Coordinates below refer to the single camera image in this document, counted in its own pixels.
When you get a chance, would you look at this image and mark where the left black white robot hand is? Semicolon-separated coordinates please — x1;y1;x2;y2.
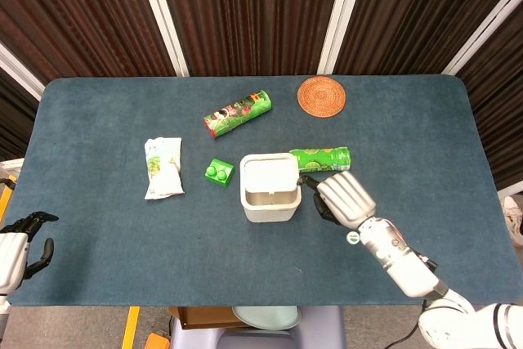
0;210;60;295

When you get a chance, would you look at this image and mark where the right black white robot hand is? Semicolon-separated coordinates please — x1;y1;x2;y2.
297;170;378;230

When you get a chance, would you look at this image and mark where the white square bin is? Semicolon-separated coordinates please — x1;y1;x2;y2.
239;152;303;225

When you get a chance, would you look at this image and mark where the green lime chip can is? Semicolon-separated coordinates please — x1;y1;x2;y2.
288;146;353;174

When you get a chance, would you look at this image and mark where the green red floral chip can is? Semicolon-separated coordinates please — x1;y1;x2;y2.
203;88;274;141

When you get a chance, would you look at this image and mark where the round woven rattan coaster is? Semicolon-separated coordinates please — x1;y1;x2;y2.
297;75;348;119

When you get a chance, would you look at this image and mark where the green toy building brick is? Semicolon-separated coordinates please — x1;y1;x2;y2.
203;157;236;189

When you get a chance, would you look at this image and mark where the lavender plastic stool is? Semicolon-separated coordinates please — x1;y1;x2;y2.
168;306;348;349

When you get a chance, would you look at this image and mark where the brown pleated screen panel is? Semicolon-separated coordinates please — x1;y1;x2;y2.
0;63;43;163
331;0;523;77
151;0;357;78
454;0;523;191
0;0;183;87

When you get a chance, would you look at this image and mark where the pale green round plate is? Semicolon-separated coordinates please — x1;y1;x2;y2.
231;306;303;331

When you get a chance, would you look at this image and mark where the blue-grey felt table mat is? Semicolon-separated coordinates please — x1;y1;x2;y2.
5;74;510;309

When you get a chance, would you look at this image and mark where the small orange object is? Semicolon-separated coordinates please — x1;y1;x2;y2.
143;332;171;349

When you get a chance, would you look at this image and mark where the white sneaker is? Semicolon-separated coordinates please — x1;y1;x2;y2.
501;195;523;249

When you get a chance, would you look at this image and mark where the white snack bag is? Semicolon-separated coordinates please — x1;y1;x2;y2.
143;136;186;202

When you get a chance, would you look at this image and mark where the brown cardboard box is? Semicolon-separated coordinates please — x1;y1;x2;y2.
168;306;247;331

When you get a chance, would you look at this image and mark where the black cable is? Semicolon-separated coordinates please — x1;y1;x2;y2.
390;302;428;349

